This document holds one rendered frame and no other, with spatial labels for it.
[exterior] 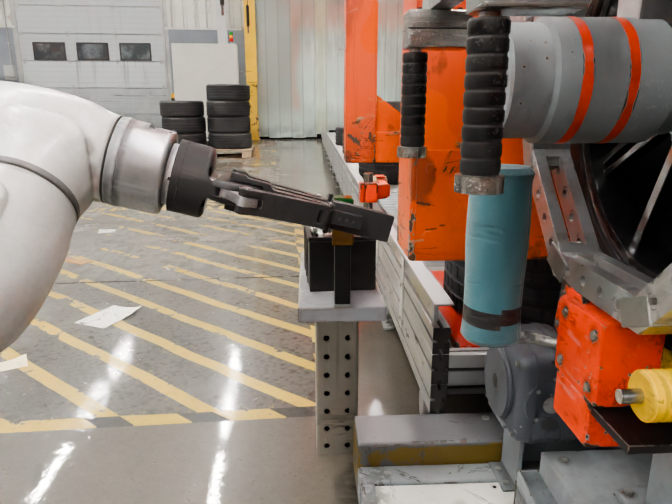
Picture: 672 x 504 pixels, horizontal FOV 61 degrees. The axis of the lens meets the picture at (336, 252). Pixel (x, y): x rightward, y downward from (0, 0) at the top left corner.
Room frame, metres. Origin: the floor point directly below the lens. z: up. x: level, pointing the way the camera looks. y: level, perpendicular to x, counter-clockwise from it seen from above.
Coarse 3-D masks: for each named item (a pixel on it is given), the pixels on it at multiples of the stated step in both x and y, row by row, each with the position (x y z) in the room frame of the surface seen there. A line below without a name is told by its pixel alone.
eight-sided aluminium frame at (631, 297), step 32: (544, 160) 0.91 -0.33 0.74; (544, 192) 0.86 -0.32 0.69; (576, 192) 0.86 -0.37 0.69; (544, 224) 0.85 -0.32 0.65; (576, 224) 0.84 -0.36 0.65; (576, 256) 0.76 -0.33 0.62; (608, 256) 0.76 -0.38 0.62; (576, 288) 0.73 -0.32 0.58; (608, 288) 0.65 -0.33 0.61; (640, 288) 0.66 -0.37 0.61; (640, 320) 0.58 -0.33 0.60
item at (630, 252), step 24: (600, 144) 0.92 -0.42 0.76; (624, 144) 0.85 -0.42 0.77; (648, 144) 0.80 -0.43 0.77; (600, 168) 0.90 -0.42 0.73; (624, 168) 0.86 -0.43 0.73; (648, 168) 0.90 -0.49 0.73; (600, 192) 0.87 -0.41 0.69; (624, 192) 0.87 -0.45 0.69; (648, 192) 0.88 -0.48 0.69; (600, 216) 0.85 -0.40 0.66; (624, 216) 0.84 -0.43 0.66; (648, 216) 0.77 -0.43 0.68; (624, 240) 0.80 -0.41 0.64; (648, 240) 0.78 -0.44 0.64; (648, 264) 0.73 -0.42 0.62
